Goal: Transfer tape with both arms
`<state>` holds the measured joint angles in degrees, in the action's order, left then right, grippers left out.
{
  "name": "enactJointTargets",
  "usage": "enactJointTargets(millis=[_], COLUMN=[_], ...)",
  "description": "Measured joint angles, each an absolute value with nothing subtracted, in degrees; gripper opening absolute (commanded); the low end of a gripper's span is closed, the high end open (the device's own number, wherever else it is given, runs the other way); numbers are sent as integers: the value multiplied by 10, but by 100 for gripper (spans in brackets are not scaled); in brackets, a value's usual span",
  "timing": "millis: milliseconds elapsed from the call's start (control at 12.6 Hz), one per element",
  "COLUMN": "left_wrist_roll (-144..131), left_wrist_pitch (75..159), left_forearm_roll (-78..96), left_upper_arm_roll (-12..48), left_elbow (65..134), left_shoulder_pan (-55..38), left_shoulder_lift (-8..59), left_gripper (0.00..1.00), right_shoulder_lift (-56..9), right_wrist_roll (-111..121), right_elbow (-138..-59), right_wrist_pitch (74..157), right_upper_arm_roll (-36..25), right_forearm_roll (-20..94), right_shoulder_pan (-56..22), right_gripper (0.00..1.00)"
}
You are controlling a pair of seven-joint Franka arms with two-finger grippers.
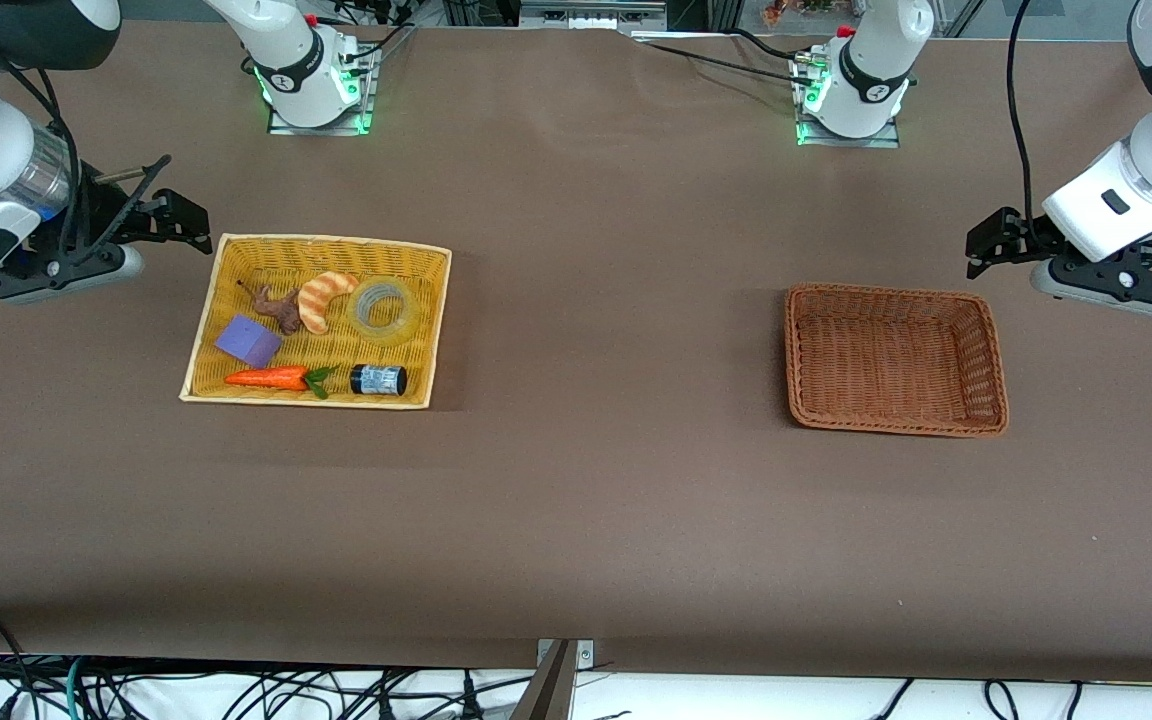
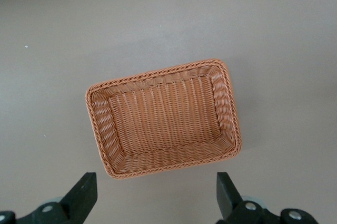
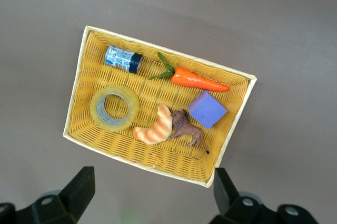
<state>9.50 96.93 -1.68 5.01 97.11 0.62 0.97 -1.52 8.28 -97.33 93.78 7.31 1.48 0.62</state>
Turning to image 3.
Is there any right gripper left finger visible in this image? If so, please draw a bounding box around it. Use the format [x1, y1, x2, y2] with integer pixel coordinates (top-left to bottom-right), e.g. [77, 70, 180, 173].
[0, 165, 96, 224]

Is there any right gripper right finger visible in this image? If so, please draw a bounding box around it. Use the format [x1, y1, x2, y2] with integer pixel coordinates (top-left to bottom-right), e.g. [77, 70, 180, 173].
[209, 167, 320, 224]

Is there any yellowish clear tape roll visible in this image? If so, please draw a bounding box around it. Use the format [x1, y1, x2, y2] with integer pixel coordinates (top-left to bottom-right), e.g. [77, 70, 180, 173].
[90, 85, 140, 133]

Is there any brown toy lion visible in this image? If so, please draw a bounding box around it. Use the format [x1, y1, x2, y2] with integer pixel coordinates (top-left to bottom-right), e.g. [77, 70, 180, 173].
[167, 109, 211, 155]

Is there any purple foam cube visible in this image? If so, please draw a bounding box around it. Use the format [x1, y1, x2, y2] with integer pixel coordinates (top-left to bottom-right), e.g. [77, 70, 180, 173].
[187, 90, 227, 130]

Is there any striped toy croissant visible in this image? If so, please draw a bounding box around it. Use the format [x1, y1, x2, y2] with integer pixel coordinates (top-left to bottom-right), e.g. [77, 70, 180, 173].
[132, 104, 174, 145]

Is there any yellow woven rectangular basket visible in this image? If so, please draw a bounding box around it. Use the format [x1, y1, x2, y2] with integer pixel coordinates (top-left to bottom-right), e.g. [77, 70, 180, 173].
[62, 25, 257, 189]

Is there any orange toy carrot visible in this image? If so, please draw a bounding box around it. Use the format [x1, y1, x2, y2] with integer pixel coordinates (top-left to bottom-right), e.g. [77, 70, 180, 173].
[148, 52, 230, 92]

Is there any small jar black lid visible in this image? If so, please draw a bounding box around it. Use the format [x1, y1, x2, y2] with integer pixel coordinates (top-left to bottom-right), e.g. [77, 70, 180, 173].
[104, 45, 144, 74]

